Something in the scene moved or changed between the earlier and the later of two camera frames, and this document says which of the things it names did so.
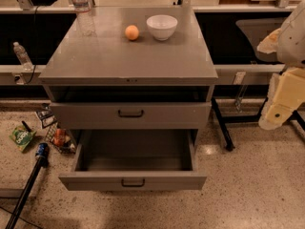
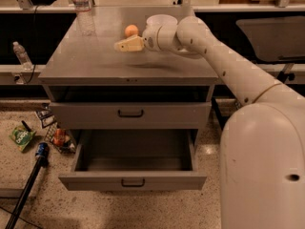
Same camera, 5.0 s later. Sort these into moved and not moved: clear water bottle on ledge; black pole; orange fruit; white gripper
Moved: white gripper
Not moved: clear water bottle on ledge; orange fruit; black pole
